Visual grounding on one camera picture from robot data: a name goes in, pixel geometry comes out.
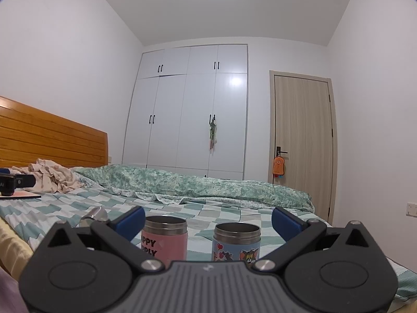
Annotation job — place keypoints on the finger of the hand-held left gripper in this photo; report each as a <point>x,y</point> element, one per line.
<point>25,181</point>
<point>4,171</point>

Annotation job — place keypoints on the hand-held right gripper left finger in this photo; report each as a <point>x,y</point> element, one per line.
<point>130,223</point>

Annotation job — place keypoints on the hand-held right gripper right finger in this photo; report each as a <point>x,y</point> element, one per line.
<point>286,223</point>

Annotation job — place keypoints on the pink steel cup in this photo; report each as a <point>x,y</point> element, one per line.
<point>164,241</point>

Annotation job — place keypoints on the blue cartoon steel cup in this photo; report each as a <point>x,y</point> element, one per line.
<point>237,247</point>

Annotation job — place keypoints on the pink flat book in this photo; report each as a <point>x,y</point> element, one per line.
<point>22,195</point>

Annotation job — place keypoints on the beige clothing pile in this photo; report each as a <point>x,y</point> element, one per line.
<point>49,174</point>

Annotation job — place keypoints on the wooden headboard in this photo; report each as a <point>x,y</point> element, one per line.
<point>49,133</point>

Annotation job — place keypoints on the orange plush pendant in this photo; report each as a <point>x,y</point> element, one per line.
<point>279,167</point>

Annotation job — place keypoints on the yellow cloth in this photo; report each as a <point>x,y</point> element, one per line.
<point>11,244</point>

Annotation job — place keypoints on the green floral quilt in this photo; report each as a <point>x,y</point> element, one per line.
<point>195,182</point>

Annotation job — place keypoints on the light wooden door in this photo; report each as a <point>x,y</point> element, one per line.
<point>303,130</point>

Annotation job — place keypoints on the lilac cloth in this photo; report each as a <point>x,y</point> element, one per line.
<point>9,295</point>

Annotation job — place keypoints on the green hanging ornament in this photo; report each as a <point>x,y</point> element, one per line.
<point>212,133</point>

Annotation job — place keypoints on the white wardrobe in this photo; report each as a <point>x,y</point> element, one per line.
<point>185,111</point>

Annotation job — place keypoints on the wall switch plate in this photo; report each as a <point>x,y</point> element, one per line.
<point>411,209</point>

